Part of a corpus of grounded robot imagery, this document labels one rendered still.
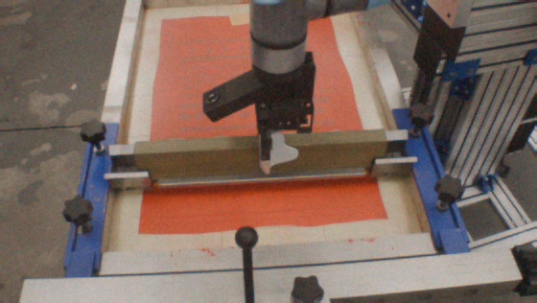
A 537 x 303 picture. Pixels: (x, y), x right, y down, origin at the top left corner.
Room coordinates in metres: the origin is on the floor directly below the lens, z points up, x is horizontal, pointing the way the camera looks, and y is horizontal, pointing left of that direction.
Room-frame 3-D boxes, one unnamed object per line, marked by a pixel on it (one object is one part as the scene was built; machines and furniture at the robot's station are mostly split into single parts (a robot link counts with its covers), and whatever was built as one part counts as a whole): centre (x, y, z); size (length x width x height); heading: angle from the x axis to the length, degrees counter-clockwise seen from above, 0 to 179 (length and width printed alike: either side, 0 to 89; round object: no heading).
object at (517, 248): (0.33, -0.37, 1.02); 0.07 x 0.06 x 0.07; 4
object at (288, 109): (0.55, -0.03, 1.16); 0.09 x 0.08 x 0.12; 94
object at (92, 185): (0.50, 0.27, 0.97); 0.30 x 0.05 x 0.07; 4
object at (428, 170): (0.53, -0.28, 0.97); 0.30 x 0.05 x 0.07; 4
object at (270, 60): (0.55, -0.02, 1.24); 0.08 x 0.08 x 0.05
